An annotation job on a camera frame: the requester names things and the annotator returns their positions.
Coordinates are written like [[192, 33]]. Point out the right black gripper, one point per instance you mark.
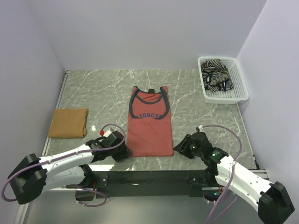
[[182, 147]]

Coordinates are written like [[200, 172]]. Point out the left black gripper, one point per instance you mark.
[[124, 150]]

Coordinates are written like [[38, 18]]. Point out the rust red tank top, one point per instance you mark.
[[149, 123]]

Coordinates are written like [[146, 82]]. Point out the tan ribbed tank top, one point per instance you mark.
[[68, 124]]

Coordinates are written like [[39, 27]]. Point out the striped multicolour tank top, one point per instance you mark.
[[216, 76]]

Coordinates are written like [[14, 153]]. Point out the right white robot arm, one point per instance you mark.
[[271, 200]]

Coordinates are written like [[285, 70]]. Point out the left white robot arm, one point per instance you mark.
[[36, 175]]

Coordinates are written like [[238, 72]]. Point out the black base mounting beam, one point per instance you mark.
[[193, 183]]

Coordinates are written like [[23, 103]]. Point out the white plastic laundry basket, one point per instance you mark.
[[237, 94]]

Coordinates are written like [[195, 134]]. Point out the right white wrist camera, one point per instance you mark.
[[200, 128]]

